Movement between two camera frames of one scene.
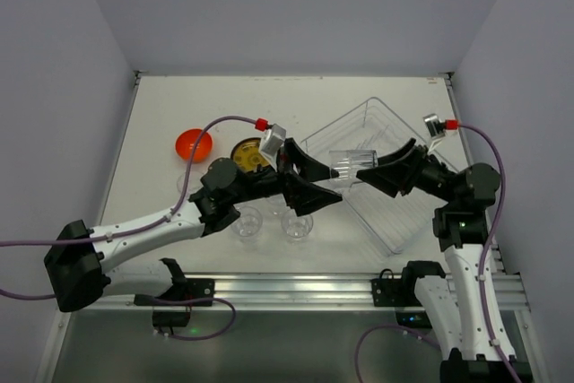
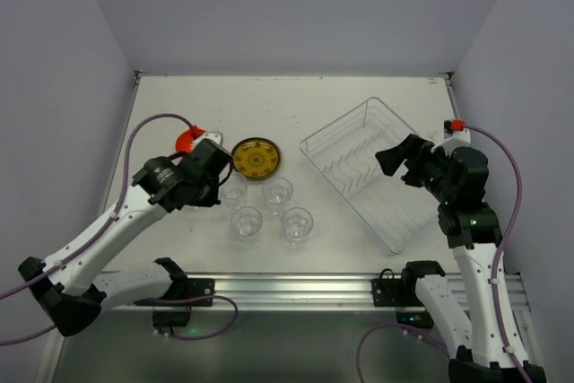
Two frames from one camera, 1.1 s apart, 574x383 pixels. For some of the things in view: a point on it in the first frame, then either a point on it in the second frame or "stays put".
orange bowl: x=186 y=142 stays put
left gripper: x=283 y=175 → x=215 y=175
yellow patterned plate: x=247 y=155 stays put
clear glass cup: x=247 y=224 stays put
